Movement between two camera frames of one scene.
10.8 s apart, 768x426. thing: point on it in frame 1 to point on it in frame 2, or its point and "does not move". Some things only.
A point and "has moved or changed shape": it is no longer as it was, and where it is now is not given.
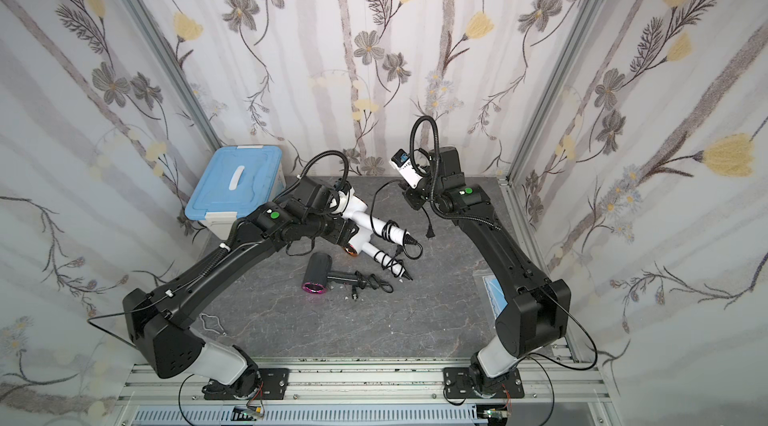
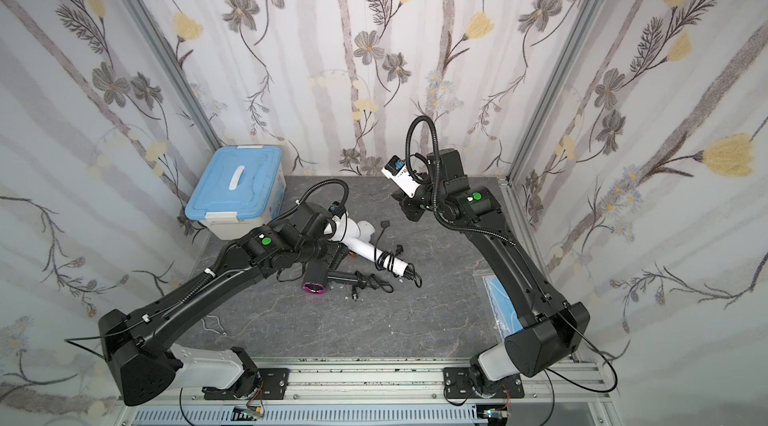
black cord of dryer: (430, 233) to (384, 260)
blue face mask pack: (497, 298) does not move
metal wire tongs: (209, 329) does not move
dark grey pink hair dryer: (319, 273) does not move
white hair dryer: (345, 202) has moved or changed shape
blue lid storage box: (237, 176) does not move
